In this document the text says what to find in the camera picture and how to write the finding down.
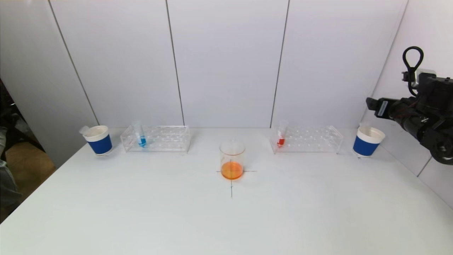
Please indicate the grey trouser leg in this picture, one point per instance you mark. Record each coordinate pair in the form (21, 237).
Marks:
(7, 184)

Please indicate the red pigment test tube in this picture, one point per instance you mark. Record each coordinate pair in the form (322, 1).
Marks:
(280, 142)

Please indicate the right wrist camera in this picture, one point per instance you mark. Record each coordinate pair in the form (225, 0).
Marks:
(423, 78)

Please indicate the clear acrylic test tube rack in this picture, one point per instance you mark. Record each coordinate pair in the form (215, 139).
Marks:
(308, 140)
(160, 142)

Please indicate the orange pigment test tube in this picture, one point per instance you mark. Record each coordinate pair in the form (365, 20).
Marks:
(85, 130)

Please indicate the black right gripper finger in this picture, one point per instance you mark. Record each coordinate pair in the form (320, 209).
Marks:
(372, 103)
(397, 102)

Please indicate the yellow pigment test tube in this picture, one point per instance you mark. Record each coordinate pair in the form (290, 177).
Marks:
(363, 125)

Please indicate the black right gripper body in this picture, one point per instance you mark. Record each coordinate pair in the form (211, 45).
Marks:
(382, 108)

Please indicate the clear glass beaker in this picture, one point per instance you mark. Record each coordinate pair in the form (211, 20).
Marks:
(231, 170)

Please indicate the blue pigment test tube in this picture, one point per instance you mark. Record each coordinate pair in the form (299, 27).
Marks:
(142, 142)

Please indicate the blue white paper cup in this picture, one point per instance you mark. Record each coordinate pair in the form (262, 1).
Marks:
(364, 146)
(101, 144)

